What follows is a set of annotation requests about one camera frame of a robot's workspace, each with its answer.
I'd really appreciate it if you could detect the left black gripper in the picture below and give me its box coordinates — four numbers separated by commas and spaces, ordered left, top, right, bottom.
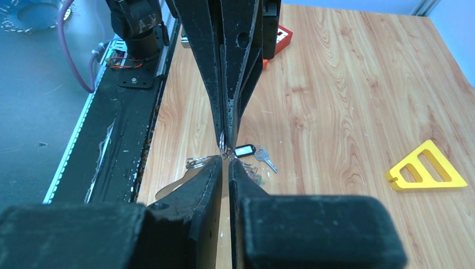
166, 0, 281, 148

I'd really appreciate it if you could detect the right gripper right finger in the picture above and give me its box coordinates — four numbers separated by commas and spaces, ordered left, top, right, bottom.
229, 160, 408, 268

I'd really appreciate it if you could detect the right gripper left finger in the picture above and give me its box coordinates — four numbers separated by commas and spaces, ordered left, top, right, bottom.
1, 156, 222, 268

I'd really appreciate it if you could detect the grey metal carabiner plate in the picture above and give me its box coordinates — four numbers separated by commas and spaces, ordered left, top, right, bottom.
155, 169, 198, 201

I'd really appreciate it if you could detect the metal keyring with keys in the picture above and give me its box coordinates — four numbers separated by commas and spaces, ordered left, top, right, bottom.
185, 132, 264, 187

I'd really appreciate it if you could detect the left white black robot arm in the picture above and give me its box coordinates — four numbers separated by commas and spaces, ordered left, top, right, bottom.
108, 1, 281, 149

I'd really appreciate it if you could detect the red white toy block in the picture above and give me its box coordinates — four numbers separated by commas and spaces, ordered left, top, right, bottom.
275, 25, 293, 55

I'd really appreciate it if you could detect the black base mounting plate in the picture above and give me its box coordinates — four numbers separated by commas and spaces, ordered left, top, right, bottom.
51, 18, 180, 203

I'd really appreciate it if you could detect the yellow triangular plastic piece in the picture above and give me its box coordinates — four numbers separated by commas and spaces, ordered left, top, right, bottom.
385, 140, 468, 191

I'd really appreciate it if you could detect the white slotted cable duct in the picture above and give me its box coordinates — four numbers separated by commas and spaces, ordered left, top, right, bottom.
42, 34, 125, 205

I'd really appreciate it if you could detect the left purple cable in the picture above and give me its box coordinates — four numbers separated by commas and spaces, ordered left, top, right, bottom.
57, 0, 103, 94

